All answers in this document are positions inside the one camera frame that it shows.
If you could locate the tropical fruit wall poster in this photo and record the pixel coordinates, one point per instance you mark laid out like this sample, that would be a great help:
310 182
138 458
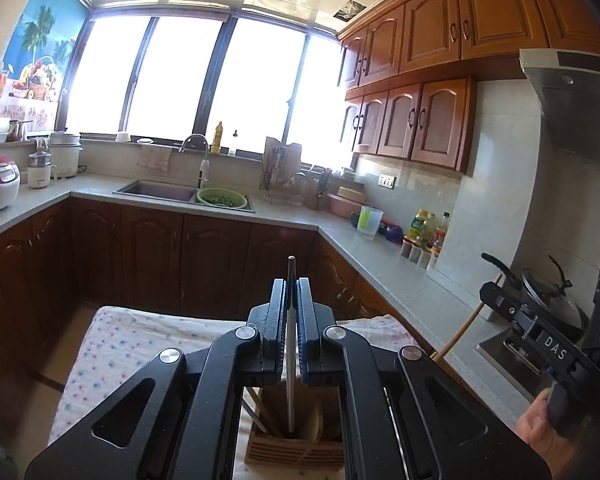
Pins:
35 45

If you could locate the white wall outlet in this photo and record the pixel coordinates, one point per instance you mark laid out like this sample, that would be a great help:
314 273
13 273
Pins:
387 181

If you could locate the floral white tablecloth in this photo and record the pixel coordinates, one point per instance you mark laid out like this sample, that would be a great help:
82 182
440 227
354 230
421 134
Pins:
130 340

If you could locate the small spice jar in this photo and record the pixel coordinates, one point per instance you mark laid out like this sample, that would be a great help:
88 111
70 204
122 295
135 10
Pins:
424 258
406 249
415 253
432 261

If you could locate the grey kitchen countertop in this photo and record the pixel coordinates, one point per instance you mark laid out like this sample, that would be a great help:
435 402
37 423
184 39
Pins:
380 280

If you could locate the white electric cooker pot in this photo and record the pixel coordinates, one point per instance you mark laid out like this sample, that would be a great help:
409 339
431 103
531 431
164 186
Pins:
66 157

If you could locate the gas stove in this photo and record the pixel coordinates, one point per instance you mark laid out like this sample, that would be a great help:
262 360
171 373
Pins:
500 360

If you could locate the chrome kitchen faucet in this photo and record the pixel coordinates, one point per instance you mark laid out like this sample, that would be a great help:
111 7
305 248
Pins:
203 170

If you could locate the gold chopstick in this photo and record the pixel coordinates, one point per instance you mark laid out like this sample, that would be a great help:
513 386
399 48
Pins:
455 332

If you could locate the hanging dish towel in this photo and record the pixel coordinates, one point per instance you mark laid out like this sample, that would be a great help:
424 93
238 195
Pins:
155 157

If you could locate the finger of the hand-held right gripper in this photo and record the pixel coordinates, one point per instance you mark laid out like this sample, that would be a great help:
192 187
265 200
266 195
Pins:
500 300

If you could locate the wooden utensil holder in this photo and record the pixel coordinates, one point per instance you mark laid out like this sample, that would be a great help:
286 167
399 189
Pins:
300 452

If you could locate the black wok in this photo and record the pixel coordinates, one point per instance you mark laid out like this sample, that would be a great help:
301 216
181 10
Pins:
555 305

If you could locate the small white food steamer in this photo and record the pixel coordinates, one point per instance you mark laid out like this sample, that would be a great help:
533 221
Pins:
41 170

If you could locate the purple container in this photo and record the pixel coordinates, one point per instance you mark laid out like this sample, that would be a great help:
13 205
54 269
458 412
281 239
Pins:
394 233

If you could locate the small white bowl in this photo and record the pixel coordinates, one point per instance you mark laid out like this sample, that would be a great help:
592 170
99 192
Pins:
123 137

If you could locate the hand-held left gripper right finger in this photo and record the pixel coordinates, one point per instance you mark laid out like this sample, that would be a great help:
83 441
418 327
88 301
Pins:
302 340

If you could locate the steel range hood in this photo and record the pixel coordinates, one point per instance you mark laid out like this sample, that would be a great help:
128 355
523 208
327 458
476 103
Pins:
580 110

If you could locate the person's right hand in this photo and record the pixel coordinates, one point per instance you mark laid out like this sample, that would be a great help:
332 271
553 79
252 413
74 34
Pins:
535 430

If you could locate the kitchen sink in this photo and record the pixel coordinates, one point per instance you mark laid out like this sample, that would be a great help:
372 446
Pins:
155 192

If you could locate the dish rack with cutting boards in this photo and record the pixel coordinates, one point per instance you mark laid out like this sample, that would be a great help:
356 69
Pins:
280 170

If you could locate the wooden wall cabinets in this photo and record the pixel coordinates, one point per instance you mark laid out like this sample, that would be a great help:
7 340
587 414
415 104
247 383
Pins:
430 60

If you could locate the clear cup with green insert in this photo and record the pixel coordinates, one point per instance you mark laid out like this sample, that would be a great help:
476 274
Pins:
369 222

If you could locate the dark silver chopstick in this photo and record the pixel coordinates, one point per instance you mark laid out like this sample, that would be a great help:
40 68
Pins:
254 417

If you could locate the small dark-capped bottle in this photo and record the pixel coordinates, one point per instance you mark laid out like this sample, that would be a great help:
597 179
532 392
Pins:
233 146

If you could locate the dark wooden base cabinets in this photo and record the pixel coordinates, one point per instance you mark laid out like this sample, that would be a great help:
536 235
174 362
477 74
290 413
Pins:
150 255

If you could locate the silver metal chopstick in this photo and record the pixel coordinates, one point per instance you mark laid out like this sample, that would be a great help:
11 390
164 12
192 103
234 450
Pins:
291 400

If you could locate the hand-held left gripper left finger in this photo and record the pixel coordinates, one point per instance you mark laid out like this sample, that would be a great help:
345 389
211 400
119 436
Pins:
272 330

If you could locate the green colander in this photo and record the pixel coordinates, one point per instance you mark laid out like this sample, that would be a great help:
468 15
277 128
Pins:
221 198

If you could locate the dark framed window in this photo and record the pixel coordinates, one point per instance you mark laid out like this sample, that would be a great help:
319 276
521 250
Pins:
215 80

